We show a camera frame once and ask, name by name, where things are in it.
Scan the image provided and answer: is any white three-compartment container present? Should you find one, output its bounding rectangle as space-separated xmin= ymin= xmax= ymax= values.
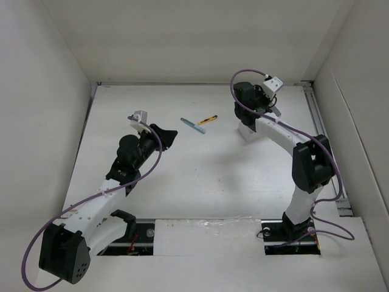
xmin=238 ymin=122 xmax=261 ymax=143

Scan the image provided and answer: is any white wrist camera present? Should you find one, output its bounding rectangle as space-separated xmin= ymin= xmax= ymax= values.
xmin=261 ymin=77 xmax=283 ymax=95
xmin=128 ymin=110 xmax=149 ymax=133

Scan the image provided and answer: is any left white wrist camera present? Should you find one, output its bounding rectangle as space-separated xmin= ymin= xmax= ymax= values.
xmin=128 ymin=110 xmax=149 ymax=133

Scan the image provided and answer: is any yellow utility knife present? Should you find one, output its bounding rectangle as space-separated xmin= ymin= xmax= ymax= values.
xmin=198 ymin=115 xmax=218 ymax=125

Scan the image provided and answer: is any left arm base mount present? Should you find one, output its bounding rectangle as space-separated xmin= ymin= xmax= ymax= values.
xmin=98 ymin=210 xmax=156 ymax=256

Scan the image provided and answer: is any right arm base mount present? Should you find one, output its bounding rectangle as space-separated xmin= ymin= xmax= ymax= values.
xmin=256 ymin=219 xmax=321 ymax=256

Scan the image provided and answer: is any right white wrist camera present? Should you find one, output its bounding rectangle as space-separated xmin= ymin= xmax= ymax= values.
xmin=261 ymin=77 xmax=283 ymax=95

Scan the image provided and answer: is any aluminium side rail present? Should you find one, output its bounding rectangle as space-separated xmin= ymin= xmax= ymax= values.
xmin=303 ymin=81 xmax=354 ymax=217

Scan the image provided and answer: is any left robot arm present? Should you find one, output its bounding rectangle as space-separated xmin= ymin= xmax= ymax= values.
xmin=39 ymin=123 xmax=178 ymax=284

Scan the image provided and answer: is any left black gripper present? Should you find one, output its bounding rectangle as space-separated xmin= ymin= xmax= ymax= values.
xmin=133 ymin=124 xmax=176 ymax=170

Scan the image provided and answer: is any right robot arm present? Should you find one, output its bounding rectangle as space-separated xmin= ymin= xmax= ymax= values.
xmin=231 ymin=79 xmax=339 ymax=242

